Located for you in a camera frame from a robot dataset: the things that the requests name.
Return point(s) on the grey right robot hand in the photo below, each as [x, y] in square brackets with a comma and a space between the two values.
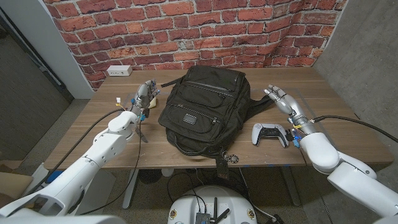
[287, 102]

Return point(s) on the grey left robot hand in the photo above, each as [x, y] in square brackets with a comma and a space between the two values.
[143, 96]

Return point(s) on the white game controller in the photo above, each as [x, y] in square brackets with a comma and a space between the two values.
[269, 129]

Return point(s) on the black backpack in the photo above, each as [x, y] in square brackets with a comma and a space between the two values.
[205, 105]

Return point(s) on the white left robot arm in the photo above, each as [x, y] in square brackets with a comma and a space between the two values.
[102, 146]

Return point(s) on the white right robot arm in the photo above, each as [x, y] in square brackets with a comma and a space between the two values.
[320, 152]

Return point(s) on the yellow sticky note pad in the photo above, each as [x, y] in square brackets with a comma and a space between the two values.
[153, 103]

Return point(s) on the white power strip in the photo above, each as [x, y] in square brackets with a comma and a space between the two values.
[119, 71]

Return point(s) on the red brick printed backdrop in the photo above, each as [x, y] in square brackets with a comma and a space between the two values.
[186, 31]

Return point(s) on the dark round disc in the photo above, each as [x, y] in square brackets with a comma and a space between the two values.
[150, 176]

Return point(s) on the white table leg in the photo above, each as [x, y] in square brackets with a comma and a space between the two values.
[290, 186]
[130, 189]

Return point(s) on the black leather luggage tag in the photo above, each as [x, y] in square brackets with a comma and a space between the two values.
[222, 169]

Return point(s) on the white flat panel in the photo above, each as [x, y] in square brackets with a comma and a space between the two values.
[99, 193]

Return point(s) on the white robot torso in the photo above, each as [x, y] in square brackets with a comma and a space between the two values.
[186, 202]

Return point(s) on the dark grey door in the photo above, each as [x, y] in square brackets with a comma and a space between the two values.
[25, 102]

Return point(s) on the blue floor object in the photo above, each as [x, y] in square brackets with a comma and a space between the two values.
[55, 176]

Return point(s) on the black antenna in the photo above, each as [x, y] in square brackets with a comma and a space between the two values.
[215, 207]
[223, 214]

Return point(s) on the grey computer box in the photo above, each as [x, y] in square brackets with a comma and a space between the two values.
[202, 218]

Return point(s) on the brown cardboard box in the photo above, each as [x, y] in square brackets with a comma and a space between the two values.
[12, 183]

